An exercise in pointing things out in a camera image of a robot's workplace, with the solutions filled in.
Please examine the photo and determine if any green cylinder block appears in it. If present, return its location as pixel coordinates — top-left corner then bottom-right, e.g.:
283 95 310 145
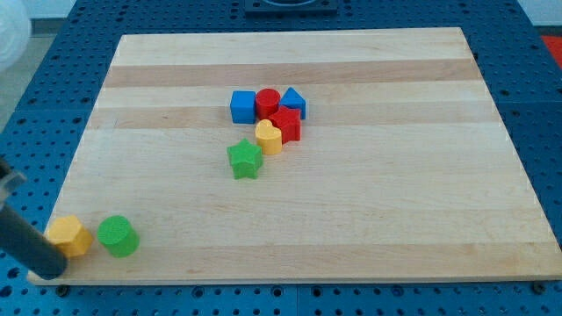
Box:
97 215 140 258

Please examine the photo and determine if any yellow heart block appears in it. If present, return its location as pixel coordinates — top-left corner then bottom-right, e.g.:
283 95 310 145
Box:
255 119 283 155

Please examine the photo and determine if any green star block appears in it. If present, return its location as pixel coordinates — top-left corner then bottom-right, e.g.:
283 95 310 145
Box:
227 138 263 179

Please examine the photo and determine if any red star block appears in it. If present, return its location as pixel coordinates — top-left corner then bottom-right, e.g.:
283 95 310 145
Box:
269 105 301 144

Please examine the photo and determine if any blue triangle block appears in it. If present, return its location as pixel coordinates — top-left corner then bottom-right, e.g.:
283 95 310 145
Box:
279 87 306 119

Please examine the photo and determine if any red cylinder block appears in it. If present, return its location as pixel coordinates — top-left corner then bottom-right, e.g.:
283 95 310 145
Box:
255 88 281 119

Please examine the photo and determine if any wooden board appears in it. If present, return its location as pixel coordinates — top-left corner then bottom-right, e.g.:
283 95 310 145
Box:
53 27 561 285

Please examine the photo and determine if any blue cube block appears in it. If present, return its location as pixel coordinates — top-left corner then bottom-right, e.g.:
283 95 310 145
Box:
230 90 256 124

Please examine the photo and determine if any yellow hexagon block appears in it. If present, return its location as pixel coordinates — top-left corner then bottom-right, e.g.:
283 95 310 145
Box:
46 215 93 258

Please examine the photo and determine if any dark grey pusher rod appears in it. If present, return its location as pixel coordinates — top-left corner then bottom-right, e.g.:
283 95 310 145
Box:
1 158 68 280

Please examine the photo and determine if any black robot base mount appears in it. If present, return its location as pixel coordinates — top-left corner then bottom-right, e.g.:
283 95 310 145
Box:
242 0 338 16

